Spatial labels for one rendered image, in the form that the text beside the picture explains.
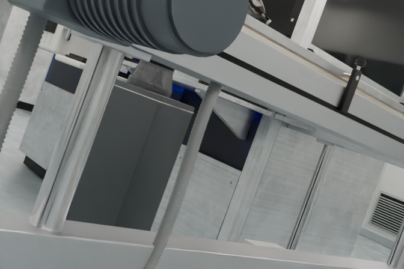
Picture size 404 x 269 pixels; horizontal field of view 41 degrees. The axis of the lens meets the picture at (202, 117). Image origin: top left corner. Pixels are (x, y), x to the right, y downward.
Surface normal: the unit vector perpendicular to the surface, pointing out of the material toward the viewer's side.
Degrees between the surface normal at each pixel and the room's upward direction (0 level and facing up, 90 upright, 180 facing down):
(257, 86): 90
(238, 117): 90
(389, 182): 90
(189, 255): 90
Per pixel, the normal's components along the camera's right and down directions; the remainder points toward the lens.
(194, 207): -0.69, -0.24
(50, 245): 0.63, 0.24
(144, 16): -0.76, 0.40
